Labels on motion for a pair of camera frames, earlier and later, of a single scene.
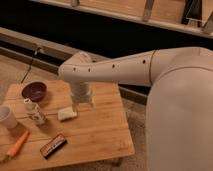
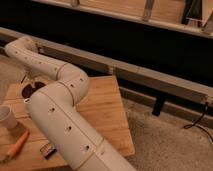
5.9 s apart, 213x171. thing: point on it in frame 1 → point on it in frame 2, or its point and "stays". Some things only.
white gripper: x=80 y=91 → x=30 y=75
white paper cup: x=7 y=117 stays
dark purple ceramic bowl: x=36 y=91 stays
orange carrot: x=14 y=149 stays
